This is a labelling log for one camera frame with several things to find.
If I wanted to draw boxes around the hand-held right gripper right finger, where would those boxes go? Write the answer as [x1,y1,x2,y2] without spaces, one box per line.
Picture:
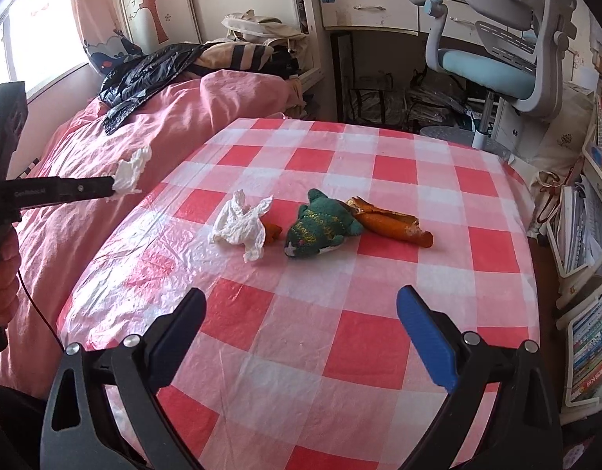
[391,285,563,470]

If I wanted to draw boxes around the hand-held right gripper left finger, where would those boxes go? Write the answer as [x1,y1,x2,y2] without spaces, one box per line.
[39,286,209,470]

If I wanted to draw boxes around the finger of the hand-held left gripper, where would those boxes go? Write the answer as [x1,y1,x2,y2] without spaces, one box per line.
[61,175,118,202]

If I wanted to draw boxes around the white tissue sheet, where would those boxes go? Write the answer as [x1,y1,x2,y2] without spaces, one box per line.
[112,147,152,197]

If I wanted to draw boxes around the orange foil wrapper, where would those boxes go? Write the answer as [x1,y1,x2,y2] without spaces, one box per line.
[346,197,434,248]

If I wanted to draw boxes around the green plush toy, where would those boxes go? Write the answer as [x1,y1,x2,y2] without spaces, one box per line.
[284,188,364,258]

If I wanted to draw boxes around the person's left hand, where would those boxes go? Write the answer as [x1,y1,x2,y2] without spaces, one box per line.
[0,235,22,330]

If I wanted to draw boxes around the pink bed blanket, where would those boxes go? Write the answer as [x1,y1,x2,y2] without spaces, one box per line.
[0,69,302,387]

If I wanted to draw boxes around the window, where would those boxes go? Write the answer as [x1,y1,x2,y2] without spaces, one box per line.
[0,0,89,103]

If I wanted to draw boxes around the red white checkered tablecloth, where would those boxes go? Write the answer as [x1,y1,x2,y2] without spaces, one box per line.
[56,117,541,470]

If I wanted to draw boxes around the black puffer jacket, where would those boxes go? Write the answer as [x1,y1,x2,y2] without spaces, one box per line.
[99,43,211,135]

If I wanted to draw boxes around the white book rack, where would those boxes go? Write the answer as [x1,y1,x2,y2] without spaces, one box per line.
[558,281,602,414]
[546,83,602,280]

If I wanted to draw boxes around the pink curtain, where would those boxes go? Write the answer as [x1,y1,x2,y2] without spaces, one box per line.
[68,0,145,79]

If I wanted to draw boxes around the row of paperback books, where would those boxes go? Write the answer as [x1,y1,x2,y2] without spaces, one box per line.
[570,298,602,400]

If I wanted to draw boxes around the person's dark pants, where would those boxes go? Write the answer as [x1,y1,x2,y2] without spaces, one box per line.
[0,384,52,470]

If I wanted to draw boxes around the stack of white papers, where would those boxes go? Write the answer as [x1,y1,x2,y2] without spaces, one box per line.
[558,176,602,275]

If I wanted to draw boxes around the beige dark striped pillow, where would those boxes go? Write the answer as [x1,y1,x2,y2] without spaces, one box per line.
[193,42,302,79]

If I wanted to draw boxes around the beige tote bag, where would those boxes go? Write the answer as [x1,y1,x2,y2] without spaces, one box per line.
[222,10,309,49]

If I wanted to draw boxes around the clear storage bag with papers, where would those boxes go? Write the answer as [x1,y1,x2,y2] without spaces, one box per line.
[406,71,465,133]

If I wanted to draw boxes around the pale canvas bag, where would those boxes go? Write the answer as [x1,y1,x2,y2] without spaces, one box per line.
[526,85,595,177]

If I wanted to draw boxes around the grey blue desk chair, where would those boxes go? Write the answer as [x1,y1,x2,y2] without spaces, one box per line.
[409,0,578,163]

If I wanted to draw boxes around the white desk with shelves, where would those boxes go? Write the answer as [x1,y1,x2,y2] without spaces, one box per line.
[294,0,527,125]

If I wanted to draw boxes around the black cable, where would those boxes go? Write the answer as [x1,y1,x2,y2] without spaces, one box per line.
[16,267,65,353]

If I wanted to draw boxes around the beige bag with red handles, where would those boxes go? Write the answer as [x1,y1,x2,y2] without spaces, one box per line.
[536,171,571,226]

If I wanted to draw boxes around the clear storage bag black straps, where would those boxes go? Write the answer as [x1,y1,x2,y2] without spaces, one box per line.
[347,73,404,125]

